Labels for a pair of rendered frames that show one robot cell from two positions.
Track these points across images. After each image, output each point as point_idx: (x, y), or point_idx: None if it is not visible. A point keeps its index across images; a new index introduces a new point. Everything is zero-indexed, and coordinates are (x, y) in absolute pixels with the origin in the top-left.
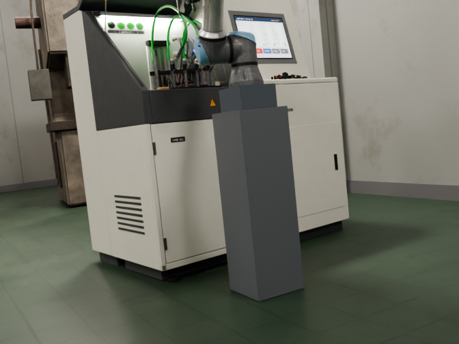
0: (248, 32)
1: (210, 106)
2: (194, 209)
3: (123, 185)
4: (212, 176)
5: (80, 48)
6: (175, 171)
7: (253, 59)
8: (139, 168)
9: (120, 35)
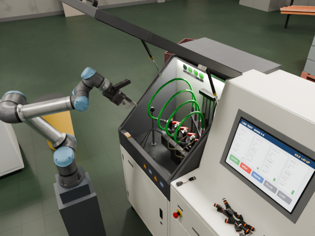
0: (54, 157)
1: (143, 166)
2: (137, 197)
3: None
4: (144, 196)
5: None
6: (130, 174)
7: (58, 171)
8: None
9: (189, 76)
